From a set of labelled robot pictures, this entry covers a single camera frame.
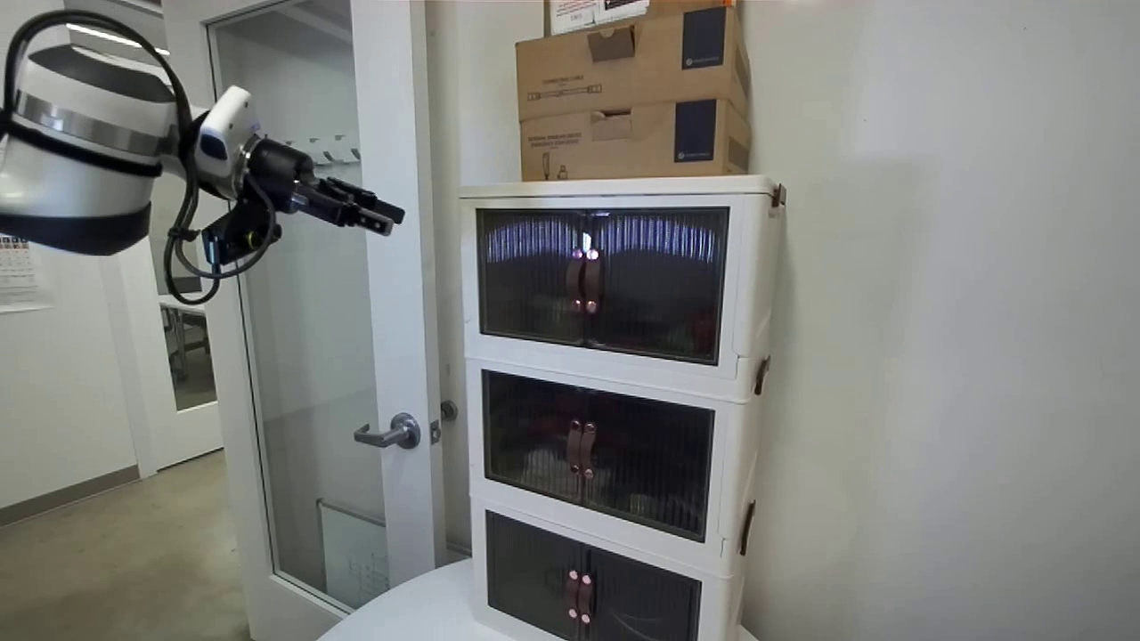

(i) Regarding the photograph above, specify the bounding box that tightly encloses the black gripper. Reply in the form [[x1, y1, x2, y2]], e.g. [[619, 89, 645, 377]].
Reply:
[[246, 135, 406, 237]]

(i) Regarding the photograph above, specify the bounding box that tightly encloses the dark ribbed cabinet door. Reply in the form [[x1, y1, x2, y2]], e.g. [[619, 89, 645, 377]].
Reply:
[[589, 206, 730, 366], [480, 509, 585, 641], [473, 206, 594, 351], [577, 389, 720, 546], [476, 366, 589, 516], [580, 550, 704, 641]]

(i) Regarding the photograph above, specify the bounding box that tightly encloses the white coat hook rack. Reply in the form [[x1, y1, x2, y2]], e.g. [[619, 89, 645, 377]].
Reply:
[[287, 133, 365, 172]]

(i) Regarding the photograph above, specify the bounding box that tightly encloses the white door with glass panel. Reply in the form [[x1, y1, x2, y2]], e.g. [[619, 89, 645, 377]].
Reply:
[[157, 0, 449, 641]]

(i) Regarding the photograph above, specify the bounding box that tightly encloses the brown cardboard box black label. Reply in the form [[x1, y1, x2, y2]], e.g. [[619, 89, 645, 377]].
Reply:
[[518, 95, 755, 184], [512, 4, 747, 119]]

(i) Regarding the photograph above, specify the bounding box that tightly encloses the white background door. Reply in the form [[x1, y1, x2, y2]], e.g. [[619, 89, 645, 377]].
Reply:
[[109, 252, 227, 476]]

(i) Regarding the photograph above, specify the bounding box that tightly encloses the white three-tier storage cabinet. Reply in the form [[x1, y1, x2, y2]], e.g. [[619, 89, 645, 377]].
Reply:
[[457, 172, 789, 641]]

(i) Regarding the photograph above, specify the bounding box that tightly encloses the white panel behind glass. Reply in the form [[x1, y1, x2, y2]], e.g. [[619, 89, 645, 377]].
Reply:
[[312, 494, 391, 614]]

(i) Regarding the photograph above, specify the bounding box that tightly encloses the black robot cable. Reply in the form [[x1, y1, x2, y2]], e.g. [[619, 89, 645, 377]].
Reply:
[[0, 8, 287, 311]]

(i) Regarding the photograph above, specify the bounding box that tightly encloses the silver door lever handle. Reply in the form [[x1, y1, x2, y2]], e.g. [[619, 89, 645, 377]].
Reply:
[[350, 409, 425, 451]]

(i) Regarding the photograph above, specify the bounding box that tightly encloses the white wall poster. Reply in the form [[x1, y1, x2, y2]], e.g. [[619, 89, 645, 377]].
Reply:
[[0, 229, 52, 318]]

